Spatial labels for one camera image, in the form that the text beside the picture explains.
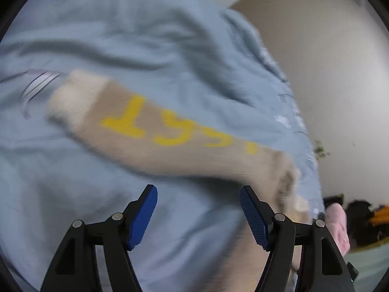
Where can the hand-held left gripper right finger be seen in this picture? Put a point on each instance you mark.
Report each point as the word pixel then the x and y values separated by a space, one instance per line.
pixel 253 216

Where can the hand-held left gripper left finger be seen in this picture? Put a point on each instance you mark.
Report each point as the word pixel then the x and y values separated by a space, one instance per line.
pixel 142 216

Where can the beige sweater with yellow print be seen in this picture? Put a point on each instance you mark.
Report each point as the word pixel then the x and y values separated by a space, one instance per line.
pixel 170 133

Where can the small black box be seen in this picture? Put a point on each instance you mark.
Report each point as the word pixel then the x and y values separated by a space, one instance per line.
pixel 333 200

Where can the pink cloth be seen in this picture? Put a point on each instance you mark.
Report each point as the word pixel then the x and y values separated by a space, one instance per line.
pixel 338 225

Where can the small green plant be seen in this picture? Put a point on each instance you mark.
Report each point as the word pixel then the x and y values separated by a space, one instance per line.
pixel 320 150

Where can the dark cloth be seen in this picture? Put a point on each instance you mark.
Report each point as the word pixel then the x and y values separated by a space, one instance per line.
pixel 360 222

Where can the orange cloth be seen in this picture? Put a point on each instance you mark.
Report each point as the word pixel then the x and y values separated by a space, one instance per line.
pixel 381 214

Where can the light blue bed sheet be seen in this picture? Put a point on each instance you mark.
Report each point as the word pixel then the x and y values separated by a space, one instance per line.
pixel 127 36

